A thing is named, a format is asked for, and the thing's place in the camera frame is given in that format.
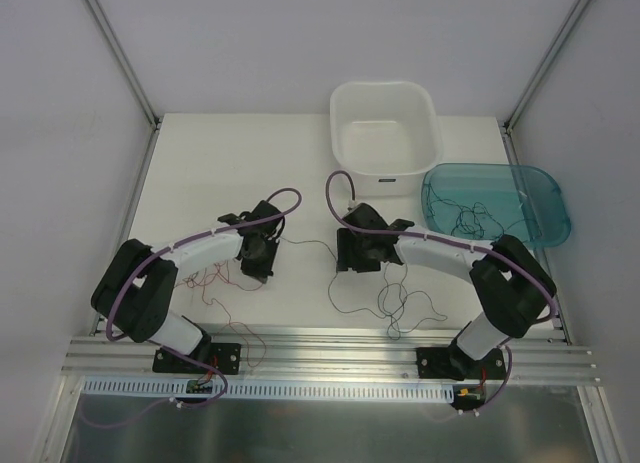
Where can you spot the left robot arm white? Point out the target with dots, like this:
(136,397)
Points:
(134,295)

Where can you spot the white slotted cable duct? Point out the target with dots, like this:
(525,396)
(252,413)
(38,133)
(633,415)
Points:
(265,389)

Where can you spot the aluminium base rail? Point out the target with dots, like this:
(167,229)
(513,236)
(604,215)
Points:
(543,358)

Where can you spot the teal transparent plastic bin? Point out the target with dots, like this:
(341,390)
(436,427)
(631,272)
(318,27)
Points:
(480,201)

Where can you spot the aluminium frame post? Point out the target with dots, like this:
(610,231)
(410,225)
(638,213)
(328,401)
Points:
(107,32)
(568,26)

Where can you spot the white plastic tub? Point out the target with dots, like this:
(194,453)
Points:
(386,135)

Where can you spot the aluminium frame post left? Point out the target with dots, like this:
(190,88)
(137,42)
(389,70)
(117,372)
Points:
(107,32)

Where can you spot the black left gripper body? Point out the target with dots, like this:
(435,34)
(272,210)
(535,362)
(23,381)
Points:
(258,262)

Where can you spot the aluminium frame post right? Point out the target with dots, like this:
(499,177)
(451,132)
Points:
(568,26)

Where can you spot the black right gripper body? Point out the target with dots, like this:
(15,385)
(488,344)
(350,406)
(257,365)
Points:
(351,258)

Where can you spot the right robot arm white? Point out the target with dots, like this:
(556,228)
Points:
(514,291)

